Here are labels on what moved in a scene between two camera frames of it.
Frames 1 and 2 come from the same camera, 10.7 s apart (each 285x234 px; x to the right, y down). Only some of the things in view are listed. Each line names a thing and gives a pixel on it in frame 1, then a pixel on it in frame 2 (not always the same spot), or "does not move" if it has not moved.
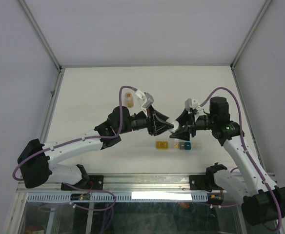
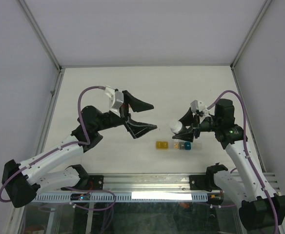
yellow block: [183, 146] does not move
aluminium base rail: [128, 183] does not move
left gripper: [154, 127] → [137, 129]
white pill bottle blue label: [176, 126] does not move
